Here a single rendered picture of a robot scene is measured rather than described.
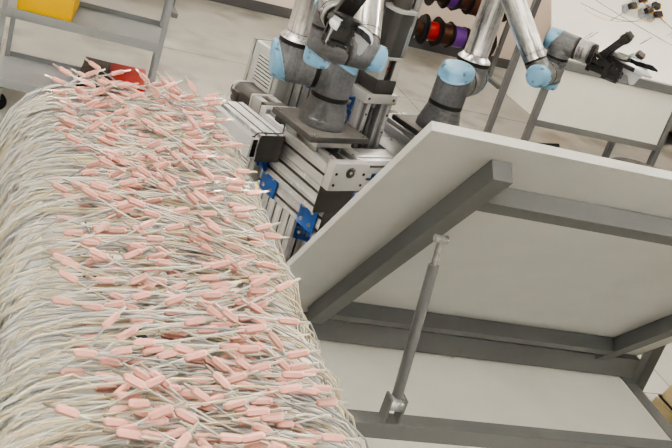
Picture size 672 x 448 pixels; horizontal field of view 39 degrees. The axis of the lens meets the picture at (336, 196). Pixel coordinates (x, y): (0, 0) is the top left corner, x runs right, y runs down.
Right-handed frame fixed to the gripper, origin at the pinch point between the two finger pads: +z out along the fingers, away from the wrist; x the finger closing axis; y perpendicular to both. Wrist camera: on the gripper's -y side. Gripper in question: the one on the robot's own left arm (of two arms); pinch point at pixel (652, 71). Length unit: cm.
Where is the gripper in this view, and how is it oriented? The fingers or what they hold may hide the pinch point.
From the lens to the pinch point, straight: 318.4
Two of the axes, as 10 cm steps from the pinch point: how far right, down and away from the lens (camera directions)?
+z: 8.4, 4.2, -3.4
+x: -4.9, 3.3, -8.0
